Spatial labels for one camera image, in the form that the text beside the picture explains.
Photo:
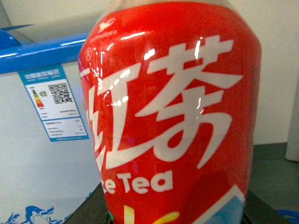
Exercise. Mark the blue energy label sticker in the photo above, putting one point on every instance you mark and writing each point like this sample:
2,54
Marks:
51,95

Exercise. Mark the white chest freezer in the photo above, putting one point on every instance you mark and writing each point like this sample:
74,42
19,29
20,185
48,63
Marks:
41,182

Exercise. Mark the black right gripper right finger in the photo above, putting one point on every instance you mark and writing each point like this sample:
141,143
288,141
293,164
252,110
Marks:
258,212

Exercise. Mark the red iced tea bottle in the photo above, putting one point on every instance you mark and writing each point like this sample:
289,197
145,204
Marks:
171,89

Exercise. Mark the grey cabinet at right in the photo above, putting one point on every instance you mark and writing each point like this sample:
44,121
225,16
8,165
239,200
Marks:
292,149

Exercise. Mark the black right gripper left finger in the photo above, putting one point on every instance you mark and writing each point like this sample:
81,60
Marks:
92,211

